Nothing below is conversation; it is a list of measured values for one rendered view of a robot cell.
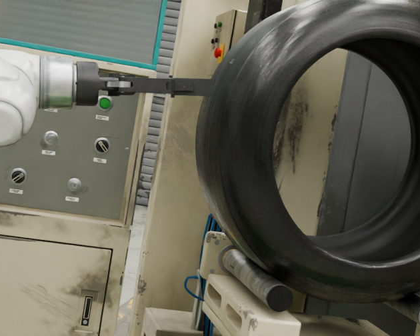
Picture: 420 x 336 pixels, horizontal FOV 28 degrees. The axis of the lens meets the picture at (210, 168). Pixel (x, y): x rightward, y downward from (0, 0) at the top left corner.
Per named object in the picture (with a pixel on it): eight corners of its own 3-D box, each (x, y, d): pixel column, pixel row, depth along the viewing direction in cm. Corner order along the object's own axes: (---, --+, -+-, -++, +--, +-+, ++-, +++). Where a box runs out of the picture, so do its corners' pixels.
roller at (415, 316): (345, 284, 178) (349, 263, 178) (365, 287, 179) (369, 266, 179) (419, 329, 144) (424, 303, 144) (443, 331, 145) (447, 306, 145)
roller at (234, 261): (219, 268, 172) (223, 247, 172) (240, 271, 173) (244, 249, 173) (265, 311, 138) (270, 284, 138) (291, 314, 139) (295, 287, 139)
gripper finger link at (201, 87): (173, 77, 145) (173, 77, 144) (212, 79, 147) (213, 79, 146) (172, 95, 145) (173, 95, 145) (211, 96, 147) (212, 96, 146)
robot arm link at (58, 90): (40, 56, 145) (75, 57, 146) (39, 109, 145) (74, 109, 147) (41, 53, 136) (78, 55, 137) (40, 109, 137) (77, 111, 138)
